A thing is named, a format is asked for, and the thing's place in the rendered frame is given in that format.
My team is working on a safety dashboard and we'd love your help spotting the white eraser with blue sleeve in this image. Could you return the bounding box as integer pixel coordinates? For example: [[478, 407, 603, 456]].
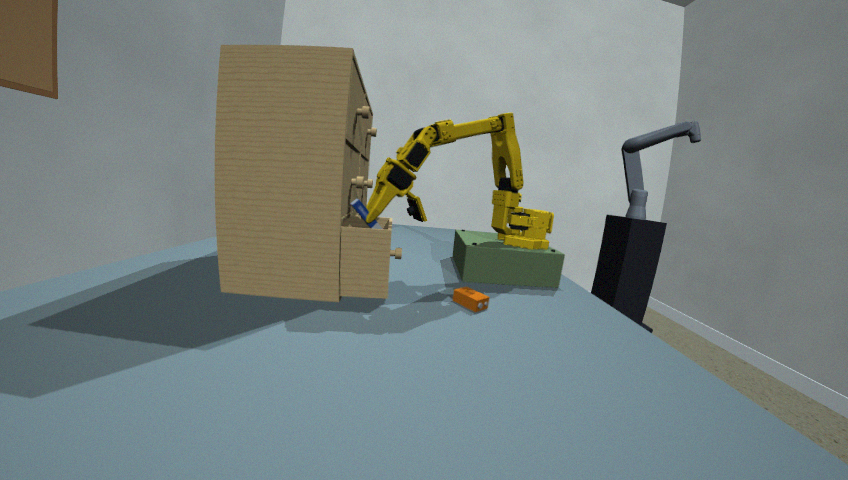
[[351, 198, 383, 229]]

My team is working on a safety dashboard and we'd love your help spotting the tan wooden chest of drawers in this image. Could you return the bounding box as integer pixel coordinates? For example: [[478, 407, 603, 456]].
[[215, 45, 373, 302]]

